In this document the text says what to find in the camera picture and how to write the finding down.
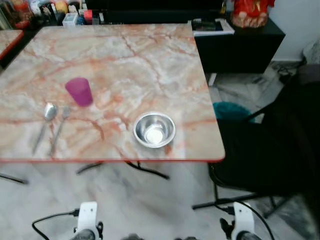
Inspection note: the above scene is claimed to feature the stainless steel bowl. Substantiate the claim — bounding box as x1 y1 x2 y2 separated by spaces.
133 112 177 149

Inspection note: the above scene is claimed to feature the black metal table leg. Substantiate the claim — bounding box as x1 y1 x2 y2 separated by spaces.
77 161 171 181

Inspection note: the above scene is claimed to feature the black folding chair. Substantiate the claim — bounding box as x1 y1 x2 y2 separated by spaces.
192 65 320 218

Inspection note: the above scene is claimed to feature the metal fork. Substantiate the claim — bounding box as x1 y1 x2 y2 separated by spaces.
48 106 72 157

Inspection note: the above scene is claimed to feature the round teal bin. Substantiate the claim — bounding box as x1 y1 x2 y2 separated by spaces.
212 101 256 123

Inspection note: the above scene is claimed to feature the metal spoon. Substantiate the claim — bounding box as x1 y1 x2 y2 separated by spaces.
32 103 59 155

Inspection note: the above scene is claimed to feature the purple plastic cup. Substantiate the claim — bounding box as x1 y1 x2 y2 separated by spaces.
65 77 94 108

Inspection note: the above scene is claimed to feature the black cabinet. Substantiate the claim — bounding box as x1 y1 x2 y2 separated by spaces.
192 17 286 75

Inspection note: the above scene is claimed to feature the grey cloth bag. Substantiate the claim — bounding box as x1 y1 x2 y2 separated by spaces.
303 40 320 66

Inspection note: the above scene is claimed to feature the white tray with dark book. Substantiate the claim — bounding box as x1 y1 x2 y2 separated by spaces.
191 19 235 37

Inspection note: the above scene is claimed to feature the white plastic box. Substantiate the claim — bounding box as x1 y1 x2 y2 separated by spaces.
62 13 80 27

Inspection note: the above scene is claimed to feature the small red container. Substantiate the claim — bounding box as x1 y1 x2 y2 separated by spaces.
83 9 94 25

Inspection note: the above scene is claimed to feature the red figurine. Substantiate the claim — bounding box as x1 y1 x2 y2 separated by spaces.
230 0 276 29

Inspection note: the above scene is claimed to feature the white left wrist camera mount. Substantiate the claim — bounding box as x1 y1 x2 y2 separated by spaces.
76 201 99 235

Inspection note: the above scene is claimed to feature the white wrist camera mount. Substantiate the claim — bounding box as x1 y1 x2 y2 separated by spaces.
232 202 256 236
76 201 99 235

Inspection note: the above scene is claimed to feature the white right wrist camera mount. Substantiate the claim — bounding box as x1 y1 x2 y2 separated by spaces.
232 202 256 236

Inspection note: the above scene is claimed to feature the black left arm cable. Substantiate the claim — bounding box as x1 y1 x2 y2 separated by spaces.
32 210 81 240

